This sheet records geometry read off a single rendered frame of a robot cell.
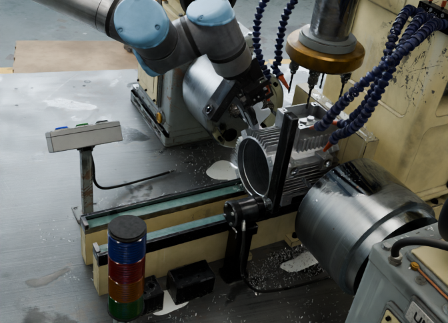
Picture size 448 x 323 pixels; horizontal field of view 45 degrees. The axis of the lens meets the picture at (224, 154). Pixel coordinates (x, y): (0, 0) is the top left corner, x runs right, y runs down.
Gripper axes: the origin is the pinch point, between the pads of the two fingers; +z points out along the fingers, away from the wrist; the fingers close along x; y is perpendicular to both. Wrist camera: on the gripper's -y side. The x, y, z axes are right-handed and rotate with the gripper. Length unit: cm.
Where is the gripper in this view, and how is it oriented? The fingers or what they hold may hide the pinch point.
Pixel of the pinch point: (253, 127)
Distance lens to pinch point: 136.5
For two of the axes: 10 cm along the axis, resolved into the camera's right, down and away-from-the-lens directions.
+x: -4.7, -5.5, 7.0
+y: 8.2, -5.7, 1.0
